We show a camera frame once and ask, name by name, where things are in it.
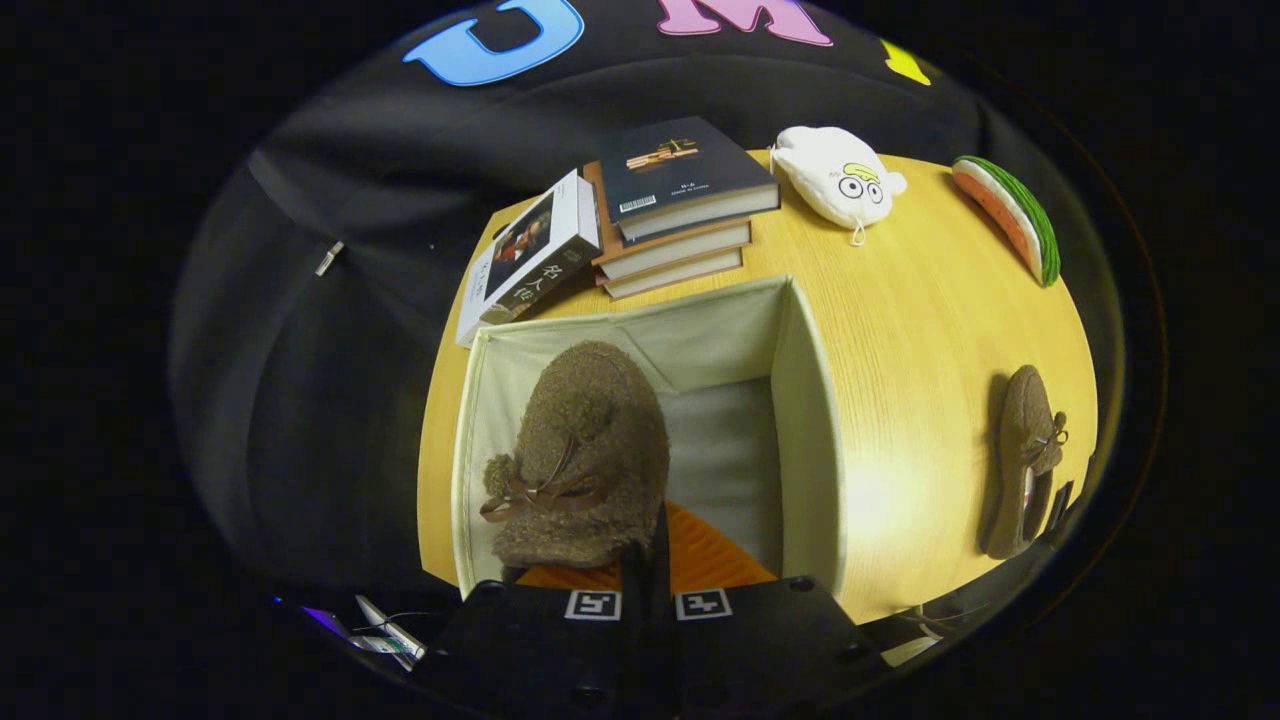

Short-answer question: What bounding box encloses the brown fuzzy shoe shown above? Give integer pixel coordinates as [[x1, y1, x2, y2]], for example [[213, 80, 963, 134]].
[[480, 340, 673, 581], [980, 364, 1071, 561]]

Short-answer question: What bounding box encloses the watermelon slice plush toy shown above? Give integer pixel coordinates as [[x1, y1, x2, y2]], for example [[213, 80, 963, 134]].
[[951, 155, 1061, 288]]

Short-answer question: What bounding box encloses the white plush toy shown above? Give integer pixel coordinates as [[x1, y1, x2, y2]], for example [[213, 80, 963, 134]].
[[770, 125, 908, 247]]

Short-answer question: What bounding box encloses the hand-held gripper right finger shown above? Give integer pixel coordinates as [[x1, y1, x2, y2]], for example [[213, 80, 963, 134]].
[[650, 502, 889, 720]]

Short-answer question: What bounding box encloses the grey fabric storage box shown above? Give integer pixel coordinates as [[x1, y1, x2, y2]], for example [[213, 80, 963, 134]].
[[450, 275, 849, 626]]

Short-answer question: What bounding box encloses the brown cover book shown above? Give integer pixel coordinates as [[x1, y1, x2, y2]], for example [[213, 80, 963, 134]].
[[600, 248, 746, 301], [583, 160, 753, 283]]

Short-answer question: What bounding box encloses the dark cover book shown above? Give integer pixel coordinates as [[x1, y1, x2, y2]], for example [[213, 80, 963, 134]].
[[597, 116, 783, 244]]

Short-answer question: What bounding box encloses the white portrait cover book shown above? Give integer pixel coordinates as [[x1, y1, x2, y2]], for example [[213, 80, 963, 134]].
[[455, 168, 603, 349]]

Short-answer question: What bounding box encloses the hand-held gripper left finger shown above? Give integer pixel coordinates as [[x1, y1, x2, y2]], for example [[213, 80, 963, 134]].
[[418, 540, 651, 720]]

